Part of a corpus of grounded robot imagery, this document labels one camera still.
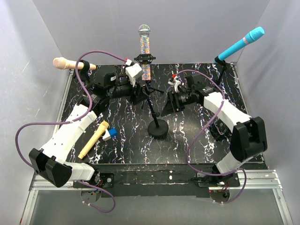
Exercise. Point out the black round-base mic stand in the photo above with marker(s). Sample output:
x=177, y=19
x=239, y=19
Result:
x=158, y=128

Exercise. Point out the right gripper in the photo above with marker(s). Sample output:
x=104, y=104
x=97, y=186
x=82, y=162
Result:
x=172, y=105

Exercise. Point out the pink microphone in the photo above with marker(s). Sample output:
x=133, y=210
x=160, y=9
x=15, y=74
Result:
x=62, y=63

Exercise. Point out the glitter rhinestone microphone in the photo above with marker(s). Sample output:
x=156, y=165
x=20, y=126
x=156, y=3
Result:
x=144, y=32

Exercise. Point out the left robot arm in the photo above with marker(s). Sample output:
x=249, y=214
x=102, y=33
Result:
x=50, y=161

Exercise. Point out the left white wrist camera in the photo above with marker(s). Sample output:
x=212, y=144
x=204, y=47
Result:
x=134, y=72

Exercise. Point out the black tripod shock-mount stand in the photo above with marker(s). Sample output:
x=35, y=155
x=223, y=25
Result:
x=145, y=59

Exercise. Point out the cyan blue microphone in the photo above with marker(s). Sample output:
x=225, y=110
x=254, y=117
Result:
x=249, y=38

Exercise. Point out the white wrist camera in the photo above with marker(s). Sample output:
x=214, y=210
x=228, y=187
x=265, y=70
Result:
x=134, y=72
x=176, y=84

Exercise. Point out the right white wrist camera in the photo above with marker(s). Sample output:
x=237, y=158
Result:
x=176, y=84

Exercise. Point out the cream yellow microphone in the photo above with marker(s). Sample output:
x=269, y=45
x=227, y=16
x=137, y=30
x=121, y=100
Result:
x=97, y=134

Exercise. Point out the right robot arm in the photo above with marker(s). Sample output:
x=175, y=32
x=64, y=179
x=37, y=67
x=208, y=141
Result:
x=248, y=138

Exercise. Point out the blue and white block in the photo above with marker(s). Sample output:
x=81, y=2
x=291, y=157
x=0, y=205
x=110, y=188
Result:
x=109, y=134

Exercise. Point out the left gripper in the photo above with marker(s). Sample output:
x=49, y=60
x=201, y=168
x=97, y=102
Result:
x=137, y=97

